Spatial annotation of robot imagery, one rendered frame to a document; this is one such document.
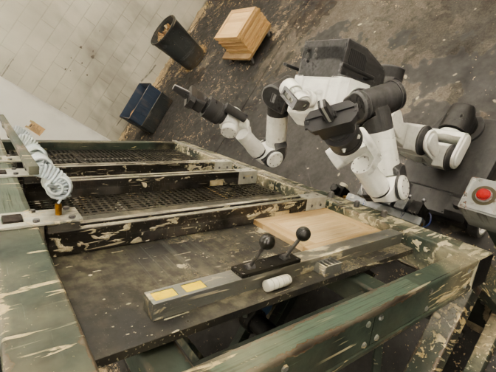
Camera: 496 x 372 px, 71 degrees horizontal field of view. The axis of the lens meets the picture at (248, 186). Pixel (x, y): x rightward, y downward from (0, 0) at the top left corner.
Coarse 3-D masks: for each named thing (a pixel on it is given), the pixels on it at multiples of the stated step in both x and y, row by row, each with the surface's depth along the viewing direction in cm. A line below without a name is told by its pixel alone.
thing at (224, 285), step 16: (352, 240) 115; (368, 240) 117; (384, 240) 120; (400, 240) 128; (304, 256) 99; (320, 256) 100; (336, 256) 105; (352, 256) 110; (224, 272) 85; (272, 272) 89; (288, 272) 93; (304, 272) 97; (176, 288) 76; (208, 288) 78; (224, 288) 80; (240, 288) 83; (256, 288) 87; (144, 304) 74; (160, 304) 71; (176, 304) 73; (192, 304) 76
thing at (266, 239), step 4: (264, 236) 80; (268, 236) 80; (272, 236) 80; (260, 240) 80; (264, 240) 79; (268, 240) 79; (272, 240) 80; (260, 244) 80; (264, 244) 79; (268, 244) 79; (272, 244) 80; (260, 248) 83; (264, 248) 80; (268, 248) 80; (260, 252) 83; (256, 256) 84; (252, 260) 85; (256, 260) 85; (244, 264) 87; (248, 264) 86; (252, 264) 86; (248, 268) 86; (252, 268) 86
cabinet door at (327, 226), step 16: (256, 224) 129; (272, 224) 127; (288, 224) 130; (304, 224) 132; (320, 224) 134; (336, 224) 136; (352, 224) 137; (288, 240) 116; (320, 240) 118; (336, 240) 119
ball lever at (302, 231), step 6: (300, 228) 87; (306, 228) 87; (300, 234) 87; (306, 234) 86; (300, 240) 87; (306, 240) 87; (294, 246) 90; (288, 252) 92; (282, 258) 93; (288, 258) 94
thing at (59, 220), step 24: (24, 168) 84; (48, 168) 87; (0, 216) 86; (24, 216) 88; (48, 216) 89; (72, 216) 90; (120, 216) 104; (144, 216) 107; (168, 216) 109; (192, 216) 114; (216, 216) 120; (240, 216) 126; (264, 216) 134; (48, 240) 89; (72, 240) 93; (96, 240) 96; (120, 240) 101; (144, 240) 105
